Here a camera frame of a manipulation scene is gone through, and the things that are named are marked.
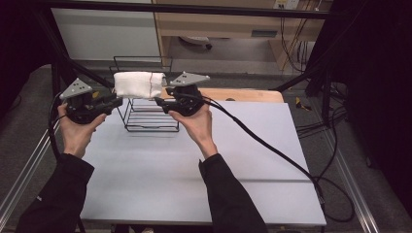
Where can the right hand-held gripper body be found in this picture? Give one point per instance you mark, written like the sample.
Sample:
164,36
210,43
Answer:
189,100

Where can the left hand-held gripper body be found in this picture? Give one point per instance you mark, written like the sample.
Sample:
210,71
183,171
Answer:
81,105

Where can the white towel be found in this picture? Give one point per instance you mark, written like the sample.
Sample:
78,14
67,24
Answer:
137,84

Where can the person's right hand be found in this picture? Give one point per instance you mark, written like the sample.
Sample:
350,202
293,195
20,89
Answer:
197,126

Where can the person's left hand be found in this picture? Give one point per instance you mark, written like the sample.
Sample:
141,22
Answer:
76,136

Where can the yellow black striped tape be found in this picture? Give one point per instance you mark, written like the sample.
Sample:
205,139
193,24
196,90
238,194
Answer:
95,94
301,104

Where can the wooden table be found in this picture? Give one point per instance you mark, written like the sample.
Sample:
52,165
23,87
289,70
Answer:
246,94

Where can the office chair base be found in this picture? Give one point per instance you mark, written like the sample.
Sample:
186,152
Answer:
197,41

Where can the white cabinet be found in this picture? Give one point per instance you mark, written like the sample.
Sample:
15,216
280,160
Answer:
107,32

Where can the light wooden desk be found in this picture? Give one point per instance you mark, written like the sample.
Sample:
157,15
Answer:
220,24

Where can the black curtain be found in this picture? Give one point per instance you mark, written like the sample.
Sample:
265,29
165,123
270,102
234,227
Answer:
19,48
379,81

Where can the black metal frame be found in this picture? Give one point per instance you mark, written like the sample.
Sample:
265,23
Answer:
194,9

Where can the aluminium floor rail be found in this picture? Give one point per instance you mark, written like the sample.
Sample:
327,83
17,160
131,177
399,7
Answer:
26,171
353,181

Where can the white wall socket strip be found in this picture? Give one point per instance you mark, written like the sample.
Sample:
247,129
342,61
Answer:
286,4

